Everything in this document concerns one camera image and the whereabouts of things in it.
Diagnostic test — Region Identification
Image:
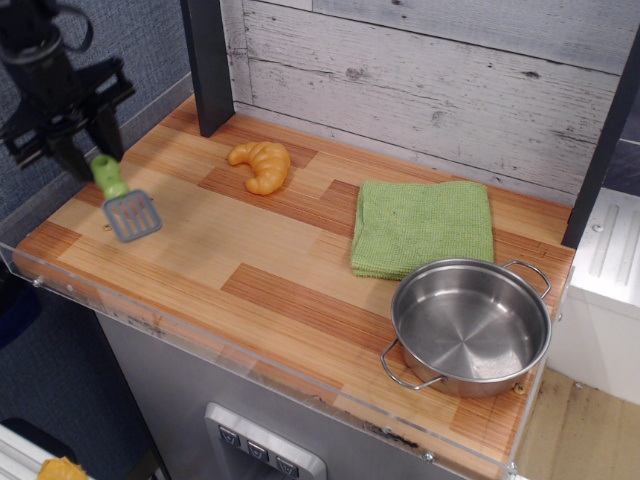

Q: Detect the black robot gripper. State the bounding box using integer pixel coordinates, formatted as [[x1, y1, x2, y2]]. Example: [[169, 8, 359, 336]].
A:
[[1, 1, 135, 182]]

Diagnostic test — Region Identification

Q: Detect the green handled grey spatula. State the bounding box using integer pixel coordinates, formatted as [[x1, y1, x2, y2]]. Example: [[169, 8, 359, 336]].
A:
[[89, 155, 163, 243]]

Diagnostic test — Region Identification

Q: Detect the stainless steel pot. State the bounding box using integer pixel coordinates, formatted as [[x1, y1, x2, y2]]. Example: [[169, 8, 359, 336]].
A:
[[380, 258, 552, 398]]

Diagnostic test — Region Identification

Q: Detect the orange plastic croissant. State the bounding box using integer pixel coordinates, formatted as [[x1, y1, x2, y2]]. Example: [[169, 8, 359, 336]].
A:
[[227, 141, 291, 195]]

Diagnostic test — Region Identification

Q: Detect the green folded cloth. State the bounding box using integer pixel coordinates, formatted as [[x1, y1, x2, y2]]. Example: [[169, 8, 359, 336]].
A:
[[351, 181, 494, 280]]

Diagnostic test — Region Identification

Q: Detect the grey control panel with buttons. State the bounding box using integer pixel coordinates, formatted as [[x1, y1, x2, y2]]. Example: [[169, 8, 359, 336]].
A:
[[204, 402, 328, 479]]

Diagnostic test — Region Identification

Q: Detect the clear acrylic table guard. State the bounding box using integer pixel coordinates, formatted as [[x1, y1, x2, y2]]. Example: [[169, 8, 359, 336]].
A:
[[0, 74, 576, 480]]

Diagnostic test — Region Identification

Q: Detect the white ribbed side box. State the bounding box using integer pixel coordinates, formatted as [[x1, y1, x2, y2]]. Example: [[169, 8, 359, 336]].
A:
[[571, 188, 639, 307]]

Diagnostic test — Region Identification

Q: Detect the dark left vertical post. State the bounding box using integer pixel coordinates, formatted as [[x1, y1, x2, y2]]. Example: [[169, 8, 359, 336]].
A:
[[180, 0, 235, 137]]

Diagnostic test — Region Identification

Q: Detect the dark vertical post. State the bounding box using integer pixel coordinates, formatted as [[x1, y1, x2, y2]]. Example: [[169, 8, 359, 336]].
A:
[[561, 0, 640, 249], [180, 0, 235, 137]]

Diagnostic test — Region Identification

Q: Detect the dark right vertical post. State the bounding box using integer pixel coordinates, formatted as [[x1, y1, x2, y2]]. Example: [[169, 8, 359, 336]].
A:
[[561, 0, 640, 249]]

